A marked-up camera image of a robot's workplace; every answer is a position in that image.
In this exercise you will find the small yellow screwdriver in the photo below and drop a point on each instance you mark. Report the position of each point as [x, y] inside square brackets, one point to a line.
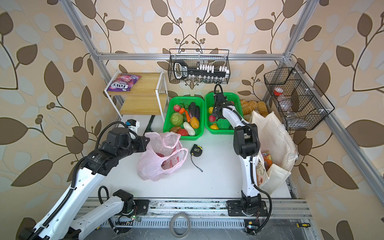
[303, 225]

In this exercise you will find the pink plastic bag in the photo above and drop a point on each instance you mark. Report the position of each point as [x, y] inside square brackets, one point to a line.
[168, 144]

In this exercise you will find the white radish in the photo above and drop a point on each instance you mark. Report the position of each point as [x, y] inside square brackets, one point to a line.
[189, 130]

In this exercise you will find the black wire basket back wall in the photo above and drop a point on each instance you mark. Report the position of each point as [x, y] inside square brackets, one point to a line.
[216, 57]

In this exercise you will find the black wire basket right wall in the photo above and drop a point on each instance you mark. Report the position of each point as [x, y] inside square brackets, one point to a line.
[306, 105]

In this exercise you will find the red tomato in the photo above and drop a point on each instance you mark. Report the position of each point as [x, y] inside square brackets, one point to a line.
[183, 132]

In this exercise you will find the orange carrot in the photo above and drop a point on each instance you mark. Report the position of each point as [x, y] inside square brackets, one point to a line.
[183, 111]

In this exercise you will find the small red apple left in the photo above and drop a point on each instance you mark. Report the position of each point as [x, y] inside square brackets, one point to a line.
[212, 118]

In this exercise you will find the red capped plastic bottle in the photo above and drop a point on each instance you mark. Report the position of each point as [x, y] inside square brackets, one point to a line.
[279, 94]

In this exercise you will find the white wooden two-tier shelf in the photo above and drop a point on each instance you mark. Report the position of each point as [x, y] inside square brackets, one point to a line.
[149, 96]

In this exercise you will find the black yellow tape measure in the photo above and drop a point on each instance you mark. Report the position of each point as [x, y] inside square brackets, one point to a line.
[196, 151]

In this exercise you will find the green plastic basket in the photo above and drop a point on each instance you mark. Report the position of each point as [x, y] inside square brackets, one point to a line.
[184, 102]
[225, 128]

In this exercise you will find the yellow pear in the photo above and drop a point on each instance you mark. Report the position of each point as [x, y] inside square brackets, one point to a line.
[214, 127]

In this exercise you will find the pink dragon fruit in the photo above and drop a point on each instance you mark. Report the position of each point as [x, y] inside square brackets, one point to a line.
[169, 161]

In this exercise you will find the right green plastic basket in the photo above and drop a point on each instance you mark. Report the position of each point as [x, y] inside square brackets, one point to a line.
[225, 128]

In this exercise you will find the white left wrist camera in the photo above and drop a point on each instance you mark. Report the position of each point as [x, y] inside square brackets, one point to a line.
[133, 125]

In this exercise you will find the black wire basket wall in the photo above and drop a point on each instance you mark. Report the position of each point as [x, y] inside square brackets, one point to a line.
[306, 105]
[216, 57]

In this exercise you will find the yellow potato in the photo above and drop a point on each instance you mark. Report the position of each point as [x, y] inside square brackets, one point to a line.
[194, 122]

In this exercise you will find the orange Fox's candy bag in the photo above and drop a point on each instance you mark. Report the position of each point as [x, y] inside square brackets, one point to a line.
[268, 162]

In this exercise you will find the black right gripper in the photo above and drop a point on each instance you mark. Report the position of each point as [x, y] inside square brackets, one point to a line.
[214, 113]

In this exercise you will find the purple Fox's candy bag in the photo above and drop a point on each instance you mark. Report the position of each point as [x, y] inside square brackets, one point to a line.
[123, 83]

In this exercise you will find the green cabbage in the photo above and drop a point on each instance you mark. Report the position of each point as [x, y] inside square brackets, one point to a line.
[176, 119]

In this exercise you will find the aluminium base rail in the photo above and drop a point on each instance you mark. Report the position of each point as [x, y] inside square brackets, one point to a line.
[210, 213]

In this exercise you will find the roll of clear tape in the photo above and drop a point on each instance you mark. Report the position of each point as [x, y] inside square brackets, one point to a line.
[180, 225]

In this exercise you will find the left green plastic basket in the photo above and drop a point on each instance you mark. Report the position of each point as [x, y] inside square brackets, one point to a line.
[184, 102]

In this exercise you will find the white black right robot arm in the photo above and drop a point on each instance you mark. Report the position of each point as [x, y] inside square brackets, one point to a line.
[248, 148]

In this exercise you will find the dark purple eggplant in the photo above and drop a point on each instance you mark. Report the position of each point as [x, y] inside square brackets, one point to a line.
[194, 111]

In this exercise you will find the dark green scraper tool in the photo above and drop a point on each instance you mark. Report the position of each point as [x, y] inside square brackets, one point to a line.
[149, 126]

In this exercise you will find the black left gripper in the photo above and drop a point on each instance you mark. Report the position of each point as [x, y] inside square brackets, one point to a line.
[142, 143]

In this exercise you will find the tray of bread rolls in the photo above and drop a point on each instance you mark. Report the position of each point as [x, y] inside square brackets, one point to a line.
[249, 106]

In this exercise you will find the cream canvas tote bag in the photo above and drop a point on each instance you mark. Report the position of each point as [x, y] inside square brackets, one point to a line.
[276, 141]

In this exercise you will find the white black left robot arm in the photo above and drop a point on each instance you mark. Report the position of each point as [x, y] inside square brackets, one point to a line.
[60, 223]

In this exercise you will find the brown potato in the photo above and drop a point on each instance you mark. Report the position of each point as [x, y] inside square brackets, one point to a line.
[175, 129]

